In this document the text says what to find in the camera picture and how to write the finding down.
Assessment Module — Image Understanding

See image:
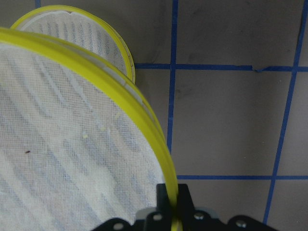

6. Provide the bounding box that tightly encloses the yellow bottom steamer layer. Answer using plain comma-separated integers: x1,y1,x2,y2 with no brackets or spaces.
11,5,135,82

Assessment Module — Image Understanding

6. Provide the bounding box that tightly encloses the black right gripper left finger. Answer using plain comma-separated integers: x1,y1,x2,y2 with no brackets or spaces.
134,184,172,231

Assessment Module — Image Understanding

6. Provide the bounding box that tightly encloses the yellow top steamer layer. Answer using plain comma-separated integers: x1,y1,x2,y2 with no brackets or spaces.
0,28,178,231

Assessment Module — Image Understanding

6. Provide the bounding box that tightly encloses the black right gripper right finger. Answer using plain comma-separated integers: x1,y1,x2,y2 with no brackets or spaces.
177,184,218,231

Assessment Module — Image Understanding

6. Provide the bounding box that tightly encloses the yellow steamer layer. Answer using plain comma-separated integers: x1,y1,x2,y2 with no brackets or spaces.
11,5,135,82
0,28,178,231

